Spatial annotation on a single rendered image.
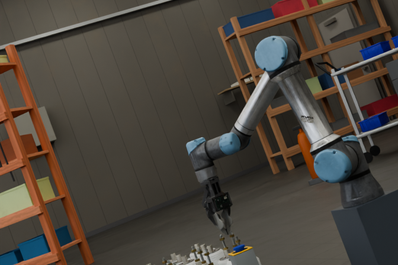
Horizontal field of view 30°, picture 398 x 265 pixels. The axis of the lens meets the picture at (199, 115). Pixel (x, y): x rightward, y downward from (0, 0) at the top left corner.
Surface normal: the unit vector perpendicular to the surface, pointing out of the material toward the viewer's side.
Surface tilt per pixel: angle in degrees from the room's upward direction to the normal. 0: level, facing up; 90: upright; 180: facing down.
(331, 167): 98
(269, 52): 83
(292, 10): 90
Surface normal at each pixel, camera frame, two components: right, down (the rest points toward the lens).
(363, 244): -0.88, 0.32
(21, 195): -0.36, 0.09
